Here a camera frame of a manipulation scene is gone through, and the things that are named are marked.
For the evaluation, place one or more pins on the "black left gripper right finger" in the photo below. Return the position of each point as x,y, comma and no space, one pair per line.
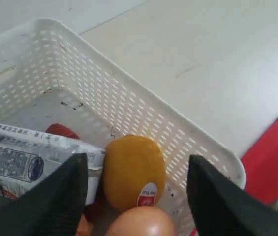
221,208

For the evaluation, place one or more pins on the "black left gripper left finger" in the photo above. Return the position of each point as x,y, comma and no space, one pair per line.
53,207

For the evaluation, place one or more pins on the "blue white milk carton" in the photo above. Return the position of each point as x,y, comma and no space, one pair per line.
27,157

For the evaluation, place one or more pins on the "brown egg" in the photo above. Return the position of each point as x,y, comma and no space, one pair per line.
142,221

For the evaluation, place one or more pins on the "red sausage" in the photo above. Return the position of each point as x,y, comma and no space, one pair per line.
61,130

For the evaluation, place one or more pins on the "yellow lemon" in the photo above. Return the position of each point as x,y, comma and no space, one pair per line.
134,172

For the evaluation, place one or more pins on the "red scalloped table cloth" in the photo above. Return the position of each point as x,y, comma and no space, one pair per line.
261,166

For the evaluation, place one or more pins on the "white woven plastic basket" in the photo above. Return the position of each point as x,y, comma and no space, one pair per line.
48,74

